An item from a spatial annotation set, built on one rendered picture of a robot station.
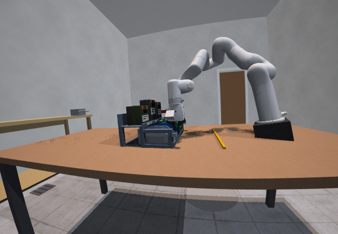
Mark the grey metal shelf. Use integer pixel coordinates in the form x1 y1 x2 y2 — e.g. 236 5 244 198
117 114 186 149

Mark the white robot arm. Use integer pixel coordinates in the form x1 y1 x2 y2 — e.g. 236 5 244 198
168 37 287 124

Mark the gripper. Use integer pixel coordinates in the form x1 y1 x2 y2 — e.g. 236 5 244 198
167 103 186 133

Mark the olive green case with orange latches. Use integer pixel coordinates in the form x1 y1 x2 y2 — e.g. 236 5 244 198
126 105 150 125

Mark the dark grey case with orange latches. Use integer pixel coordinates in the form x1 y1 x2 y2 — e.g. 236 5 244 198
155 102 162 119
140 99 156 121

